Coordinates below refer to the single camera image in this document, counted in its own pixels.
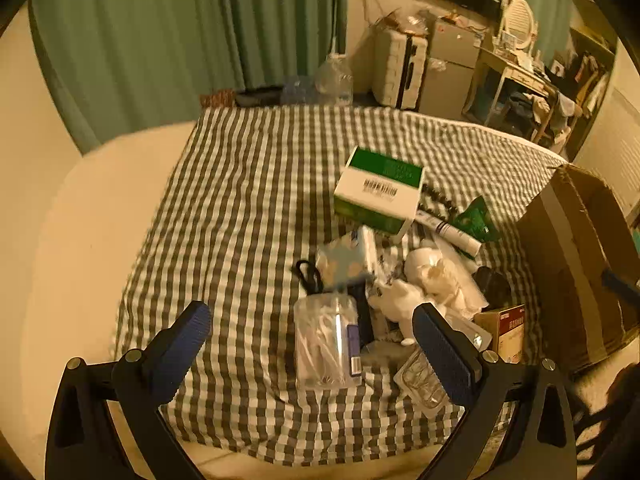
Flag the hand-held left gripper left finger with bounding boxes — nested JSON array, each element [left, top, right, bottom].
[[45, 301, 213, 480]]

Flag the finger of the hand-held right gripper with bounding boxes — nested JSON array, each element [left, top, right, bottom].
[[601, 269, 640, 306]]

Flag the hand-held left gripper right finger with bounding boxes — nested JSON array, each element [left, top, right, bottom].
[[411, 301, 581, 480]]

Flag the cardboard box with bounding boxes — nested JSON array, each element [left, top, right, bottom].
[[515, 162, 640, 373]]

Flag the white toothpaste tube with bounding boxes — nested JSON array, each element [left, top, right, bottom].
[[414, 209, 482, 260]]

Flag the white plastic strip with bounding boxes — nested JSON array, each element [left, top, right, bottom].
[[357, 225, 383, 281]]

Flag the green packet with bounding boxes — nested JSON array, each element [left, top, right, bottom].
[[452, 196, 502, 243]]

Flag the green and white box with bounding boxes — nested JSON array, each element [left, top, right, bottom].
[[332, 146, 426, 238]]

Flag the silver foil blister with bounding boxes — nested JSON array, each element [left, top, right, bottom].
[[445, 310, 493, 348]]

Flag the clear blister pack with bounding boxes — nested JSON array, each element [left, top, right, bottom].
[[392, 347, 451, 416]]

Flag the brown medicine box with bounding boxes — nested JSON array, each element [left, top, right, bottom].
[[474, 304, 527, 365]]

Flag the white soft wad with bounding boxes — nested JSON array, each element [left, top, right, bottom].
[[369, 280, 426, 336]]

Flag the small blue tube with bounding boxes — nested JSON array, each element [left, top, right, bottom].
[[346, 324, 363, 378]]

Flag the clear plastic swab box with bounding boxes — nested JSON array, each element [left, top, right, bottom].
[[293, 292, 363, 391]]

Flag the black scissors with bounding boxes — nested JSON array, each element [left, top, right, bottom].
[[294, 259, 326, 293]]

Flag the blue patterned packet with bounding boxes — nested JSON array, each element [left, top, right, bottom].
[[315, 235, 376, 293]]

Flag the white louvred wardrobe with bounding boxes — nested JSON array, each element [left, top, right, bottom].
[[565, 0, 640, 221]]

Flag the checked cloth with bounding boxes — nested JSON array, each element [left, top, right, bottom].
[[114, 105, 568, 467]]

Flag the wooden chair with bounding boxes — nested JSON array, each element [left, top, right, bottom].
[[500, 85, 576, 143]]

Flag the white dressing table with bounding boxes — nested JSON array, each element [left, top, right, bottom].
[[462, 45, 556, 143]]

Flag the patterned bag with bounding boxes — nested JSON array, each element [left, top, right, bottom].
[[200, 89, 236, 110]]

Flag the pack of water bottles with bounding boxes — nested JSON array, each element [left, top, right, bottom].
[[280, 75, 318, 106]]

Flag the grey small fridge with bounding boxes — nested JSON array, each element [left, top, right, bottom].
[[417, 17, 486, 121]]

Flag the white oval mirror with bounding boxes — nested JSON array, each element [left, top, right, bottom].
[[500, 0, 540, 53]]

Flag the white suitcase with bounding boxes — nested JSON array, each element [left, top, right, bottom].
[[372, 25, 431, 111]]

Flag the large clear water bottle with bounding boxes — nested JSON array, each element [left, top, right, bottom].
[[314, 52, 355, 106]]

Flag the wide green curtain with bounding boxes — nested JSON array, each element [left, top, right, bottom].
[[30, 0, 348, 153]]

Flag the clear plastic bag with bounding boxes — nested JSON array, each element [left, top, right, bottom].
[[387, 7, 433, 36]]

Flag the dark bead string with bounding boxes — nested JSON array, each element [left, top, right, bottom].
[[420, 184, 458, 218]]

